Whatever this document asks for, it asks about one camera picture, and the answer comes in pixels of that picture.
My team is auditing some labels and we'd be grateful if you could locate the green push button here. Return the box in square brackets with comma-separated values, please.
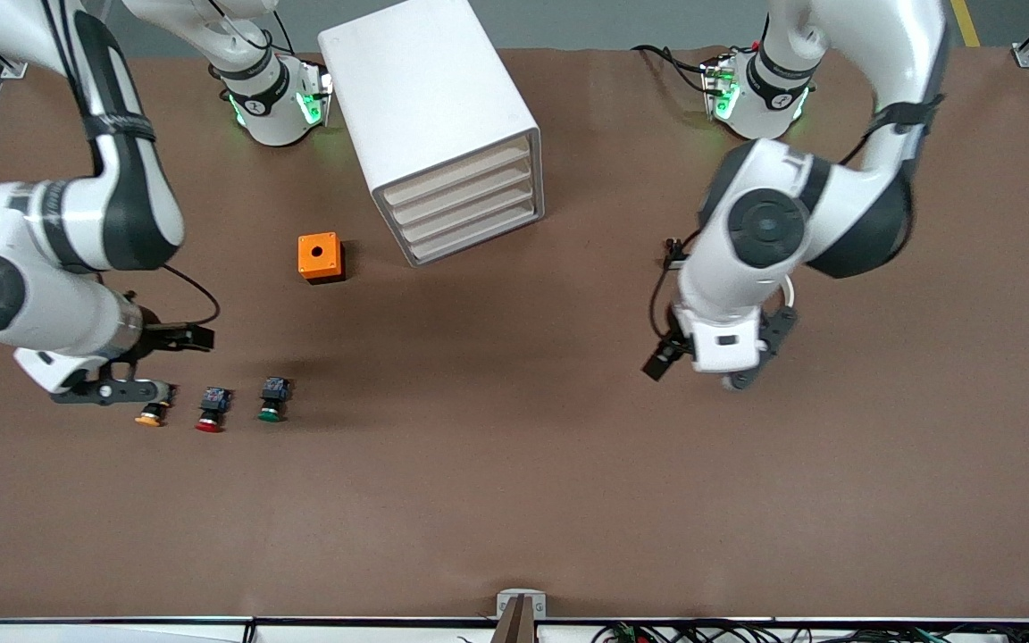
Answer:
[257, 376, 292, 423]

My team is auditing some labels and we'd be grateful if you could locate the yellow push button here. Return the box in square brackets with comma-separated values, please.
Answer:
[134, 393, 178, 428]

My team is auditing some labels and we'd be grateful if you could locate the red push button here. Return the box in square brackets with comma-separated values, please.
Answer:
[194, 386, 234, 434]

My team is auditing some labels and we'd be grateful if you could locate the brown table mat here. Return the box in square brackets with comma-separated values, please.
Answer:
[0, 45, 1029, 622]

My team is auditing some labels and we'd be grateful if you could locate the orange button enclosure box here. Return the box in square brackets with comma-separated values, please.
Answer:
[297, 232, 347, 285]

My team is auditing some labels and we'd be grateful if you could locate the white table edge rail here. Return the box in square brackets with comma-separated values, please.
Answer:
[0, 616, 1029, 643]

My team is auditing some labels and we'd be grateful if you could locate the tangled cable bundle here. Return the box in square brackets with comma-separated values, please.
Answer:
[590, 619, 1029, 643]

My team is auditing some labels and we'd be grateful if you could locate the grey metal edge bracket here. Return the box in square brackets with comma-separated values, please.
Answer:
[497, 589, 548, 619]

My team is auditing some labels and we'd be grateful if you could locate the black base power cable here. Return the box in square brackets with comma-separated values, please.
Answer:
[631, 45, 714, 95]

